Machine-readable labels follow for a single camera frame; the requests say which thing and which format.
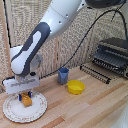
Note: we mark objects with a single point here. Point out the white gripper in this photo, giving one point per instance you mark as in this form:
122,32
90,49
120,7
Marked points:
20,84

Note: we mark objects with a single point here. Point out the orange-brown bread loaf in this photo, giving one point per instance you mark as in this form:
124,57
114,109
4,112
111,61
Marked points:
26,101

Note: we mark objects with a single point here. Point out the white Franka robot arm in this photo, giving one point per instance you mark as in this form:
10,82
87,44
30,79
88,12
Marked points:
46,31

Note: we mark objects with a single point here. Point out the black dish rack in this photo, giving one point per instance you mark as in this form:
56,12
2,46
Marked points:
108,58

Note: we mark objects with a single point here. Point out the white patterned plate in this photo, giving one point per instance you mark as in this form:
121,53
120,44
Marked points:
20,111

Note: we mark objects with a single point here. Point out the blue plastic cup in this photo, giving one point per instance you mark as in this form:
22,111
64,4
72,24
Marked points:
63,75

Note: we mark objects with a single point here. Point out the yellow plastic bowl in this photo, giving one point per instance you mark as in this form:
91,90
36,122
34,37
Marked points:
76,87

